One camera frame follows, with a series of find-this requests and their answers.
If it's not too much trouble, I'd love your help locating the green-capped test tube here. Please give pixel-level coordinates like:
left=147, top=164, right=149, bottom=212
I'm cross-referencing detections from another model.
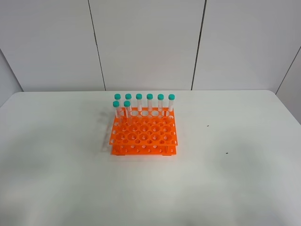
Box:
left=124, top=100, right=132, bottom=126

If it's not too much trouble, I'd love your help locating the orange test tube rack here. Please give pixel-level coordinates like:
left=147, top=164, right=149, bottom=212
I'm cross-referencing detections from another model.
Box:
left=109, top=107, right=178, bottom=156

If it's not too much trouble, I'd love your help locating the second row left tube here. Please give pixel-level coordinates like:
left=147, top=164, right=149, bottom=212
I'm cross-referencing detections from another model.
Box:
left=113, top=100, right=121, bottom=125

